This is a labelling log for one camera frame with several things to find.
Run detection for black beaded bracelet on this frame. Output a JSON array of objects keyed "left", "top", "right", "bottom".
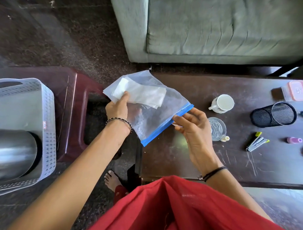
[{"left": 105, "top": 118, "right": 133, "bottom": 134}]

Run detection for white perforated plastic basket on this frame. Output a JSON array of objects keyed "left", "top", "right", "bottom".
[{"left": 0, "top": 78, "right": 57, "bottom": 196}]

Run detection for clear drinking glass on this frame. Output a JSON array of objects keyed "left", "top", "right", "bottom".
[{"left": 208, "top": 117, "right": 227, "bottom": 142}]

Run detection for black thread wristband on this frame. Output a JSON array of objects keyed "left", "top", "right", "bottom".
[{"left": 198, "top": 166, "right": 228, "bottom": 182}]

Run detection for person's right forearm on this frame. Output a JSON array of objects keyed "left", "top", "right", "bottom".
[{"left": 203, "top": 168, "right": 275, "bottom": 223}]

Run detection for person's left foot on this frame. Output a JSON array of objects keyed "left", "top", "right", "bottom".
[{"left": 104, "top": 170, "right": 124, "bottom": 193}]

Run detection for red garment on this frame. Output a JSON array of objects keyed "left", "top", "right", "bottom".
[{"left": 89, "top": 175, "right": 284, "bottom": 230}]

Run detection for clear container pink lid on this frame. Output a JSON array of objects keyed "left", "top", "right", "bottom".
[{"left": 281, "top": 80, "right": 303, "bottom": 102}]

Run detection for white ceramic cup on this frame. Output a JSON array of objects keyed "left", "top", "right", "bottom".
[{"left": 208, "top": 94, "right": 235, "bottom": 114}]

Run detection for green fabric sofa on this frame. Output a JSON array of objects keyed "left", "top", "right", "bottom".
[{"left": 111, "top": 0, "right": 303, "bottom": 66}]

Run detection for person's right hand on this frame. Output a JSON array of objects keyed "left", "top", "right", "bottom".
[{"left": 172, "top": 107, "right": 225, "bottom": 177}]

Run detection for black mesh pen holder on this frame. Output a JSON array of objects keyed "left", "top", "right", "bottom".
[{"left": 250, "top": 102, "right": 298, "bottom": 128}]

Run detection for maroon plastic stool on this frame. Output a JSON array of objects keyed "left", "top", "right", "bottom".
[{"left": 0, "top": 66, "right": 122, "bottom": 164}]

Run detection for person's left forearm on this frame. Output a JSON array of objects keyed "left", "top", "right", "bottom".
[{"left": 7, "top": 121, "right": 132, "bottom": 230}]

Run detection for silver stapler yellow tips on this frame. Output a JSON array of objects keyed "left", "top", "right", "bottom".
[{"left": 245, "top": 131, "right": 270, "bottom": 152}]

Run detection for white folded paper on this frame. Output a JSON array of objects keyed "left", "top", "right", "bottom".
[{"left": 111, "top": 77, "right": 167, "bottom": 109}]

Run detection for steel container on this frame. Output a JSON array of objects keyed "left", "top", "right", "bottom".
[{"left": 0, "top": 129, "right": 43, "bottom": 182}]

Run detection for person's left hand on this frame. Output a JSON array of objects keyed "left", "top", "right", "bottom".
[{"left": 105, "top": 91, "right": 133, "bottom": 127}]

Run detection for clear zip bag blue seal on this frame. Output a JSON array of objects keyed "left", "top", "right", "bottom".
[{"left": 103, "top": 70, "right": 194, "bottom": 147}]

